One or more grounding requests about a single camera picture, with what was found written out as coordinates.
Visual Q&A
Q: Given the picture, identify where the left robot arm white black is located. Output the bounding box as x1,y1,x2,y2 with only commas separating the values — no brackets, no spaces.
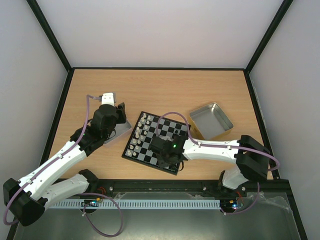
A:
3,103,127,227

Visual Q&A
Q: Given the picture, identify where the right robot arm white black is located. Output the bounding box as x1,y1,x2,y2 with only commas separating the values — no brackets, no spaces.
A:
148,135,271,196

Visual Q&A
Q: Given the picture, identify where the white chess piece row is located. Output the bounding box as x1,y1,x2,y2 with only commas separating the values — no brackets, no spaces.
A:
125,112,152,161

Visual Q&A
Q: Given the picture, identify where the black silver chess board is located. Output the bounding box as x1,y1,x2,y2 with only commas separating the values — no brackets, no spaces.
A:
121,111,188,176

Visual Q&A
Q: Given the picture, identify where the silver tin lid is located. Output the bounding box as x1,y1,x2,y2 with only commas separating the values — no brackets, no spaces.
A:
103,120,132,148

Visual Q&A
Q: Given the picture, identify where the gold tin box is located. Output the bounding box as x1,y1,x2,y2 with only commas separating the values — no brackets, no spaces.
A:
188,102,234,140

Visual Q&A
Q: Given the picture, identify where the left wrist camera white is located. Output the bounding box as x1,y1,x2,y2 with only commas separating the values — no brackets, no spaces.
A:
99,92,117,107

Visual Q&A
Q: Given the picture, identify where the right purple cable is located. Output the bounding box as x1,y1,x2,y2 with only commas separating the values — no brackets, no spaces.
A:
155,111,281,172

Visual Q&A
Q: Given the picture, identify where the purple cable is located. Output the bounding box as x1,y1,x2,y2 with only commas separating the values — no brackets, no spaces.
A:
2,94,102,226
155,111,281,172

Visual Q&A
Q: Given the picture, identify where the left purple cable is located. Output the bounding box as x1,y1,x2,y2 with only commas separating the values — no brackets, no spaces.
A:
2,94,102,226

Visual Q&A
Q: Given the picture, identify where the black aluminium frame rail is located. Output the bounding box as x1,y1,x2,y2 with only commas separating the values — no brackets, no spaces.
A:
95,179,293,200

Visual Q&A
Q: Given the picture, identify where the light blue cable duct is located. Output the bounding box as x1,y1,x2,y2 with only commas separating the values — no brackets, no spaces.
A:
51,199,221,210

